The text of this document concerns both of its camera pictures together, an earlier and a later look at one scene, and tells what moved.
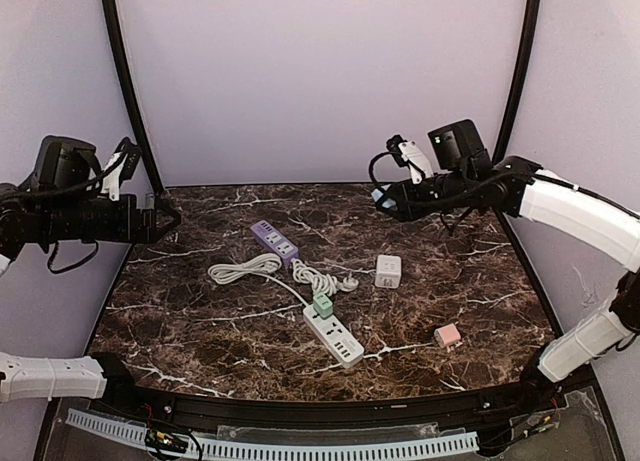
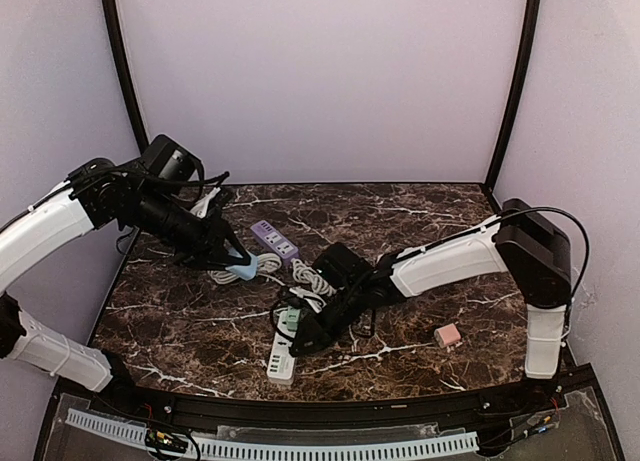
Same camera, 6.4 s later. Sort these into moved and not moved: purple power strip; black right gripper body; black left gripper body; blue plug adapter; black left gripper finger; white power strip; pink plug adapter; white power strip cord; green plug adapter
Moved: green plug adapter; black left gripper body; white power strip; blue plug adapter; black left gripper finger; black right gripper body
Not moved: white power strip cord; pink plug adapter; purple power strip
